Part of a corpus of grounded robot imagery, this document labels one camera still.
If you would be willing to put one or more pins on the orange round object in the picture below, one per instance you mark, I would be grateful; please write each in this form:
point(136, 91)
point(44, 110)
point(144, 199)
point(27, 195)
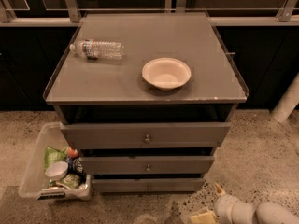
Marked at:
point(73, 153)

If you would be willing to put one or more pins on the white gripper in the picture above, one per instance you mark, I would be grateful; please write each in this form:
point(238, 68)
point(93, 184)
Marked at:
point(224, 206)

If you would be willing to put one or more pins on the small white bowl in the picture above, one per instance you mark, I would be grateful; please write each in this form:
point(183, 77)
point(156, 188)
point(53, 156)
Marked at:
point(57, 170)

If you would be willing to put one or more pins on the grey drawer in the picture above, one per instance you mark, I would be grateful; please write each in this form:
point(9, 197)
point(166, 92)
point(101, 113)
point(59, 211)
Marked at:
point(148, 185)
point(146, 165)
point(145, 135)

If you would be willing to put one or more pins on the metal window frame rail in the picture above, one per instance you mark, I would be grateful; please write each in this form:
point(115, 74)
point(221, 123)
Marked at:
point(284, 17)

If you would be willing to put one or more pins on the green snack packet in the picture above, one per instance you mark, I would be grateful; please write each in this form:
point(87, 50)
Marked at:
point(70, 181)

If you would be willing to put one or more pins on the grey drawer cabinet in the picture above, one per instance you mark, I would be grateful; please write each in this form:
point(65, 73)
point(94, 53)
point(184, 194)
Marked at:
point(96, 92)

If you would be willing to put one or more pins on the dark blue snack bag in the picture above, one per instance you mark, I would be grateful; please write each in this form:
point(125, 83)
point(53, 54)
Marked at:
point(74, 165)

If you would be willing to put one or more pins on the clear plastic water bottle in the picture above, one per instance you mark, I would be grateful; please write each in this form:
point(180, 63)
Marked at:
point(97, 49)

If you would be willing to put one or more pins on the grey bottom drawer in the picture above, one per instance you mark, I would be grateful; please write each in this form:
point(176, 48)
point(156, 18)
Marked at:
point(148, 185)

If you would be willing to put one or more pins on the grey middle drawer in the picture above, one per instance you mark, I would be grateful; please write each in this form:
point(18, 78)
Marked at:
point(146, 165)

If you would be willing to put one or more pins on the white paper bowl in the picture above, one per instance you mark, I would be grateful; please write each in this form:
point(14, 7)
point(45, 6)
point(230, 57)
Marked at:
point(166, 73)

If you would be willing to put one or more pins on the clear plastic storage bin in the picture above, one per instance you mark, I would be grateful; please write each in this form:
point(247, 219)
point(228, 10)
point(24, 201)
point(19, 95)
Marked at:
point(35, 184)

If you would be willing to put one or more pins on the grey top drawer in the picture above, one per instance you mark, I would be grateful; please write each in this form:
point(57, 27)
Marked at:
point(145, 135)

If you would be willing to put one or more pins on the green chip bag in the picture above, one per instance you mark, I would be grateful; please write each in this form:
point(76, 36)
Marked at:
point(52, 155)

